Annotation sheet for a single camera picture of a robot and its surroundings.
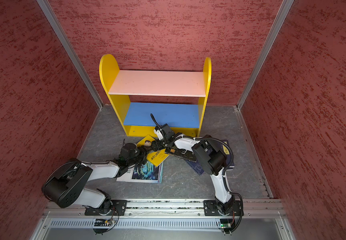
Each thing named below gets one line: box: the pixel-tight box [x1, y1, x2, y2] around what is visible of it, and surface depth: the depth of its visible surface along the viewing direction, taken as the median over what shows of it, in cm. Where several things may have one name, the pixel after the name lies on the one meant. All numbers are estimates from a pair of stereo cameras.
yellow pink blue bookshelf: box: [99, 54, 212, 137], surface depth 79 cm
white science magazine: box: [116, 162, 164, 183], surface depth 87 cm
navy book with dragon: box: [186, 159, 205, 176], surface depth 89 cm
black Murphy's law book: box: [164, 143, 198, 163], surface depth 92 cm
